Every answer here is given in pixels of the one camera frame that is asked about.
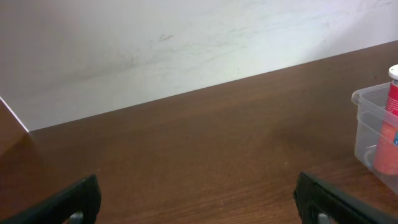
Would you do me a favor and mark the clear plastic container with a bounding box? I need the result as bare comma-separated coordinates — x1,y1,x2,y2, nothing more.
351,82,397,192

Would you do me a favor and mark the orange tablet tube white cap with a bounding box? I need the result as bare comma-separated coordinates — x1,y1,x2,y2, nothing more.
373,65,397,175

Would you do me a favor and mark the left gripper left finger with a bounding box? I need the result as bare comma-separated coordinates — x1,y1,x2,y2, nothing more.
1,174,101,224

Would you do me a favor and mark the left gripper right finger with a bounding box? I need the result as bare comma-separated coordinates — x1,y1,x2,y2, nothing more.
293,172,397,224

